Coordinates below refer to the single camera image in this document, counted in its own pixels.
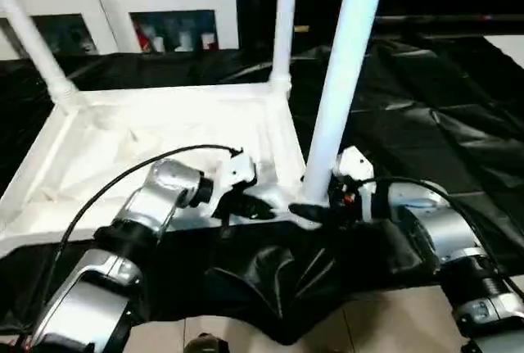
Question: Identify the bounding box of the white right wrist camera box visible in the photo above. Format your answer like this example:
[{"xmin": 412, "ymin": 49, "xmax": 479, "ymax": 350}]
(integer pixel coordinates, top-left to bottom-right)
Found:
[{"xmin": 332, "ymin": 147, "xmax": 377, "ymax": 223}]

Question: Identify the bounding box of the dark round robot base part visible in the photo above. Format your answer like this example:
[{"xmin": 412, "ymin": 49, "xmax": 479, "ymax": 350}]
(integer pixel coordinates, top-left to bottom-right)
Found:
[{"xmin": 183, "ymin": 335, "xmax": 227, "ymax": 353}]

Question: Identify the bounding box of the black table mat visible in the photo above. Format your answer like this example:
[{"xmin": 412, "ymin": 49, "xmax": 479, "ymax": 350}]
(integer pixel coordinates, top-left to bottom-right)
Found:
[{"xmin": 0, "ymin": 35, "xmax": 524, "ymax": 346}]

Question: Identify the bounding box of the white glass-door cabinet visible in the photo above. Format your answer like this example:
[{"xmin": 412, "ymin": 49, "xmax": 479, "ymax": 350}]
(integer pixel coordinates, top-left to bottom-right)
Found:
[{"xmin": 0, "ymin": 0, "xmax": 240, "ymax": 57}]

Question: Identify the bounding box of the white flat sheet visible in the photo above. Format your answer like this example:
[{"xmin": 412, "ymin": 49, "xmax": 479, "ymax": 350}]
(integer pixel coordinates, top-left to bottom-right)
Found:
[{"xmin": 488, "ymin": 35, "xmax": 524, "ymax": 67}]

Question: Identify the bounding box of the white plastic table top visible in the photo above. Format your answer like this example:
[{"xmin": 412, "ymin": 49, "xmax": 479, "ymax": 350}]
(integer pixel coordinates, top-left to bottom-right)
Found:
[{"xmin": 0, "ymin": 81, "xmax": 330, "ymax": 257}]

